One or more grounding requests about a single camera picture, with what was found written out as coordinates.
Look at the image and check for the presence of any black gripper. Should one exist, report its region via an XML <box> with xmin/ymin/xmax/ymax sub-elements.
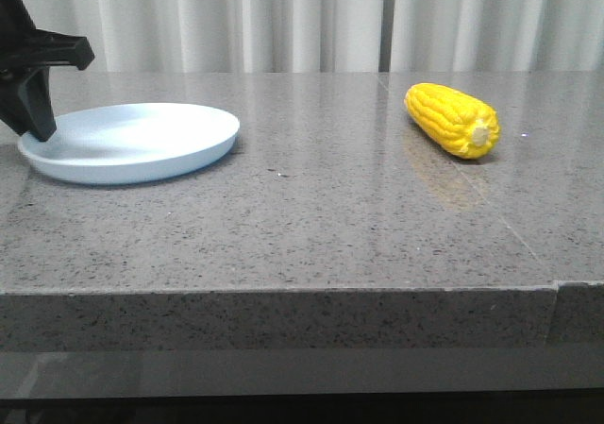
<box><xmin>1</xmin><ymin>0</ymin><xmax>95</xmax><ymax>142</ymax></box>

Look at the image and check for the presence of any light blue round plate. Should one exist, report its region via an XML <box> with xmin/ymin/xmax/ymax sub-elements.
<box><xmin>18</xmin><ymin>103</ymin><xmax>240</xmax><ymax>185</ymax></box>

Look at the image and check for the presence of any yellow corn cob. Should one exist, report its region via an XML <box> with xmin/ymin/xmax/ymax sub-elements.
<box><xmin>404</xmin><ymin>83</ymin><xmax>500</xmax><ymax>160</ymax></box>

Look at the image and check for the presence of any white pleated curtain left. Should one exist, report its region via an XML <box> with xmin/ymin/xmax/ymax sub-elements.
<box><xmin>25</xmin><ymin>0</ymin><xmax>384</xmax><ymax>73</ymax></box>

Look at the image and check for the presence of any white pleated curtain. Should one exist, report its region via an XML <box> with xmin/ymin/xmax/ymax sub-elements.
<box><xmin>25</xmin><ymin>0</ymin><xmax>384</xmax><ymax>73</ymax></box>
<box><xmin>379</xmin><ymin>0</ymin><xmax>603</xmax><ymax>72</ymax></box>

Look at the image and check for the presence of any white pleated curtain right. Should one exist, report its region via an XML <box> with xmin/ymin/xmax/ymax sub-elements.
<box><xmin>379</xmin><ymin>0</ymin><xmax>603</xmax><ymax>72</ymax></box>

